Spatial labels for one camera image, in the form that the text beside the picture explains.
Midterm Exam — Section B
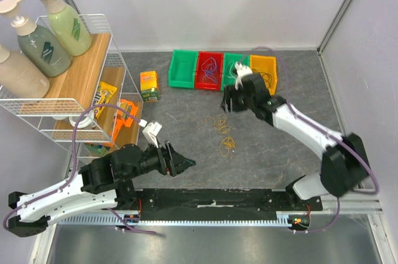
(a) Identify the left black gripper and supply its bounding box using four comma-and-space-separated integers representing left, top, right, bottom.
122, 138, 197, 181

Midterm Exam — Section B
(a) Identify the black thin cable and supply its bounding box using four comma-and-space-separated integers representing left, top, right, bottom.
261, 70, 276, 88

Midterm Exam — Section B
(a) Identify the blue thin cable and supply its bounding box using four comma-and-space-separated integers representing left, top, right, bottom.
201, 69, 220, 86
201, 57, 221, 75

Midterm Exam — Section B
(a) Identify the yellow thin cable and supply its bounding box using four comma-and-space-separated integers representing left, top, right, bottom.
205, 113, 237, 156

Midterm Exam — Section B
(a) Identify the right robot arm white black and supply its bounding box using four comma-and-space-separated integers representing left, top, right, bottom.
221, 73, 370, 210

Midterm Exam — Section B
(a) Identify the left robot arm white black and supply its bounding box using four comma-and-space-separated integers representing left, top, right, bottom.
3, 141, 196, 237

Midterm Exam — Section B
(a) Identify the green bin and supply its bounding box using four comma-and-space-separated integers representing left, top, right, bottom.
220, 53, 251, 91
168, 50, 198, 89

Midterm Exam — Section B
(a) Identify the yellow bin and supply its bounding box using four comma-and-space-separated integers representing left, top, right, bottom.
250, 55, 278, 95

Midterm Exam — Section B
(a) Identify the red bin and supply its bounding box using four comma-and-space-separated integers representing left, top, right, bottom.
195, 51, 224, 91

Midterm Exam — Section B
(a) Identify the left green bin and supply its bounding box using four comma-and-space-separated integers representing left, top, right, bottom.
168, 50, 198, 89

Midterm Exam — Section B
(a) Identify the orange toy package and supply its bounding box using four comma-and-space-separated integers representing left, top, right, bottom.
112, 99, 139, 143

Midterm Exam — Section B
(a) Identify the colourful box on lower shelf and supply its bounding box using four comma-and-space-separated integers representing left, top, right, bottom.
85, 144, 110, 157

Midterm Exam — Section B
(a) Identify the yellow green small box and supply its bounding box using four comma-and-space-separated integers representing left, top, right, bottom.
140, 70, 159, 102

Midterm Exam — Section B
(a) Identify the white tape roll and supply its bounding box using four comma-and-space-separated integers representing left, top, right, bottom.
68, 114, 96, 129

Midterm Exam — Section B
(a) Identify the yellow candy bag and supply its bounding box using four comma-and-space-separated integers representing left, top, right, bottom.
92, 81, 117, 120

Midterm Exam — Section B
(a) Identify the beige pump bottle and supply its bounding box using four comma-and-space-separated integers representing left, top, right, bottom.
0, 0, 50, 99

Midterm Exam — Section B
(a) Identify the light green pump bottle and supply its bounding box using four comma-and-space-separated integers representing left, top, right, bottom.
40, 0, 91, 56

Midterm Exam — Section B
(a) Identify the dark green pump bottle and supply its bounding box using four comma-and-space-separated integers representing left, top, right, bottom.
11, 16, 72, 77

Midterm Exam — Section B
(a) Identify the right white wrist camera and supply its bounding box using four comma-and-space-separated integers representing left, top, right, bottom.
234, 62, 252, 90

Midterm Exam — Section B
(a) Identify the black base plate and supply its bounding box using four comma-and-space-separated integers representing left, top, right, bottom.
122, 189, 323, 219

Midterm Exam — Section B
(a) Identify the white wire shelf rack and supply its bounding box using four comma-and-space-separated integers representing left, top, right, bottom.
1, 14, 143, 163

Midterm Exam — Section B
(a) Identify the slotted cable duct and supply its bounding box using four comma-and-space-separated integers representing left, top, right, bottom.
58, 212, 292, 227

